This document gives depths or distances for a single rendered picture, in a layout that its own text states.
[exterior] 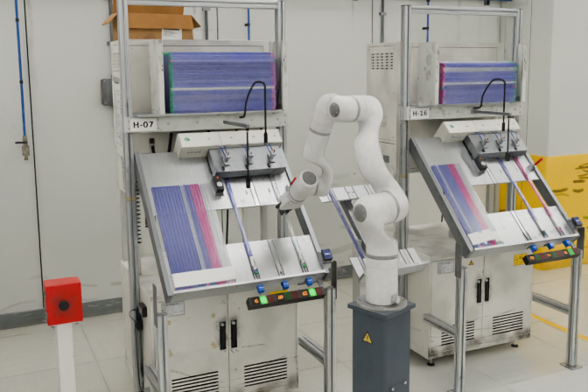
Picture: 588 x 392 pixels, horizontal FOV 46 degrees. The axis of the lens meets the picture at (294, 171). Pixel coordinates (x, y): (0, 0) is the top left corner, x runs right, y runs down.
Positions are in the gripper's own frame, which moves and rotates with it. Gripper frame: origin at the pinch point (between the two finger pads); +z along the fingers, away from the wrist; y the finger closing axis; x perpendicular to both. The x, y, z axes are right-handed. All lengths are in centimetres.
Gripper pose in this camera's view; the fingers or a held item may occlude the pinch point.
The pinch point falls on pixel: (284, 210)
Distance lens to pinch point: 311.4
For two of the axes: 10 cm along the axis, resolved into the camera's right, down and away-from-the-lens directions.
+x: 2.5, 8.8, -4.0
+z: -3.4, 4.7, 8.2
